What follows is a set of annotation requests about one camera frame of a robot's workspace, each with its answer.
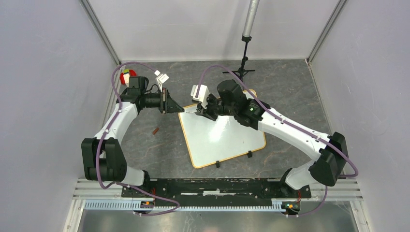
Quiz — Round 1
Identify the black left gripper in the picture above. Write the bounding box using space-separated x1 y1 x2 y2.
141 87 184 114

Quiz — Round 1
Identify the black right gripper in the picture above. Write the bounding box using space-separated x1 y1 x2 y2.
196 94 236 122

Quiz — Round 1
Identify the yellow framed whiteboard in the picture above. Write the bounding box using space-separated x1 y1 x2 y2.
178 104 266 169

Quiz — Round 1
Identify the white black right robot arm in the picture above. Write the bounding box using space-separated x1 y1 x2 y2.
191 79 348 197

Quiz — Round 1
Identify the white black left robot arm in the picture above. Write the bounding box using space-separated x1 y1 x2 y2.
81 76 184 197

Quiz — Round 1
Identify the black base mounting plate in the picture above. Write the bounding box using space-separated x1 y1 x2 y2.
141 178 311 207

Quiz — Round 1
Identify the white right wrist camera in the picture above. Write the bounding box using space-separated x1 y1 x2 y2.
190 85 210 109

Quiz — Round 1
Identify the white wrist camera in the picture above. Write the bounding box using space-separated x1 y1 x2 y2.
190 85 210 109
154 70 169 91

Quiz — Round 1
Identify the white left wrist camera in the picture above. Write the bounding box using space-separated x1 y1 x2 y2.
154 70 169 91

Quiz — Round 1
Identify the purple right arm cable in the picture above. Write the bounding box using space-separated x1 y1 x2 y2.
196 64 359 218

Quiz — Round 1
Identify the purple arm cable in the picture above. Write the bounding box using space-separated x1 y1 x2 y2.
196 64 359 218
95 61 180 217

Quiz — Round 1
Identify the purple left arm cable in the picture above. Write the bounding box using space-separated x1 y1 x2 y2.
95 61 180 217

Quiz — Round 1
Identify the black tripod camera stand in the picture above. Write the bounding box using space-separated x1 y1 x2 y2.
233 0 260 81

